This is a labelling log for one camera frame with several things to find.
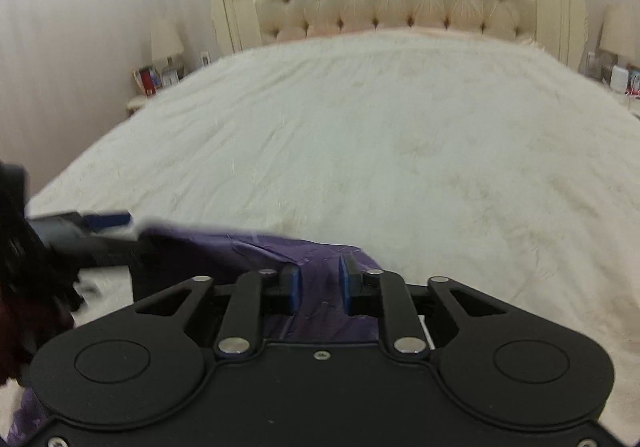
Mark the left cream nightstand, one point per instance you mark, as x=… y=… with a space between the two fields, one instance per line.
x=136 y=104

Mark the cream nightstand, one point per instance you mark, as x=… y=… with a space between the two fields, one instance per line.
x=629 y=102
x=136 y=104

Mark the left bedside lamp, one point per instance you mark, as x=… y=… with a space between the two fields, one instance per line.
x=166 y=45

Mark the right cream nightstand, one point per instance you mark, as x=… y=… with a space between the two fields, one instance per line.
x=629 y=102

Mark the cream bedspread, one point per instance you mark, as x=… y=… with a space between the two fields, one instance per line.
x=503 y=188

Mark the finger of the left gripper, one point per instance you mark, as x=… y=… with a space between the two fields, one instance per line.
x=104 y=221

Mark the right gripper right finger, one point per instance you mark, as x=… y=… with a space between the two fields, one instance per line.
x=384 y=296

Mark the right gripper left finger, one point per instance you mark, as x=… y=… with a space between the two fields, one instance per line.
x=256 y=297

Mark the red item on nightstand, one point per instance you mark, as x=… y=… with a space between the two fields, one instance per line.
x=147 y=80

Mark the white cylinder humidifier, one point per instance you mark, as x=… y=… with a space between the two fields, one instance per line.
x=619 y=79

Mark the purple patterned garment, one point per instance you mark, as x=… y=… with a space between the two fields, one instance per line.
x=149 y=375

